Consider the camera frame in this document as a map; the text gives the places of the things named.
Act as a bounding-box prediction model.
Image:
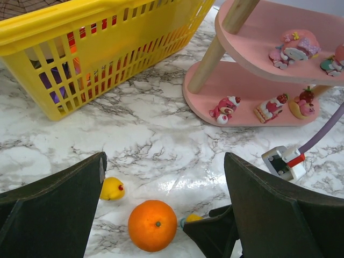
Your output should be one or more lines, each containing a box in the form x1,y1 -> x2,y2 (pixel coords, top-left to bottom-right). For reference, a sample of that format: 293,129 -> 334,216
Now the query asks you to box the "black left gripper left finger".
1,152 -> 107,257

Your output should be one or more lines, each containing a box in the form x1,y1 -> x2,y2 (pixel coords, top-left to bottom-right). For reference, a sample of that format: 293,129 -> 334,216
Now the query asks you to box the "pink bear strawberry toy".
209,96 -> 241,125

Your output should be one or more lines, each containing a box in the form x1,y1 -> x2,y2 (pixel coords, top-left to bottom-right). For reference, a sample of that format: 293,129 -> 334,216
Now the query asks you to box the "yellow duck toy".
99,177 -> 125,200

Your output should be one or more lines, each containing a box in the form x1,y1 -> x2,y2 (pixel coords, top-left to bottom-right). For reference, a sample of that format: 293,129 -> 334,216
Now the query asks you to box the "yellow plastic shopping basket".
1,1 -> 213,121

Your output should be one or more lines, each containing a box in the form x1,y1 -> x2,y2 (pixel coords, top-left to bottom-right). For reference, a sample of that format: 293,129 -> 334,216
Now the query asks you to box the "pink three-tier wooden shelf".
183,1 -> 343,127

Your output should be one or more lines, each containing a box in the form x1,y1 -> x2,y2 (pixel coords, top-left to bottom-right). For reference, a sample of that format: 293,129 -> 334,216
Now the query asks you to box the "orange fruit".
128,200 -> 177,253

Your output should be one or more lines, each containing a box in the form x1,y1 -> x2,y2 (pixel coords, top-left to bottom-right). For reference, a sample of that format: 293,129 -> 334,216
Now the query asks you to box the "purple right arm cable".
298,103 -> 344,154

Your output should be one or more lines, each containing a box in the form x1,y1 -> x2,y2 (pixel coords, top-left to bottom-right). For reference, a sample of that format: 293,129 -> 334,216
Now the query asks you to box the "small yellow minion toy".
180,213 -> 203,228

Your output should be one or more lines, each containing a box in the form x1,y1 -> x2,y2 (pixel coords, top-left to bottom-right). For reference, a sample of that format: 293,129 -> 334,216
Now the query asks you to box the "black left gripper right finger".
224,153 -> 343,257

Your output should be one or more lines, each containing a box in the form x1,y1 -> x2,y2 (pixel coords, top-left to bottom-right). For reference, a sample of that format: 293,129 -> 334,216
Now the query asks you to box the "pink bear donut toy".
288,86 -> 315,120

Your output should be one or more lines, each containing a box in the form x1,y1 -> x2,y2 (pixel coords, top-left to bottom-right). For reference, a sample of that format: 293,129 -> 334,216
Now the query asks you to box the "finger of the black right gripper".
182,205 -> 239,258

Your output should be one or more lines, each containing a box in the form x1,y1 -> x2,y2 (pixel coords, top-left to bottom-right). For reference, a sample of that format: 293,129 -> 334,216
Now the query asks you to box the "pink round planet toy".
269,29 -> 321,70

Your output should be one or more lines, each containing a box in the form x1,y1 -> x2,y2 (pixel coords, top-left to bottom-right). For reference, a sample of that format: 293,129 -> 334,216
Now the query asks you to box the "brown striped wrapped roll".
0,0 -> 68,21

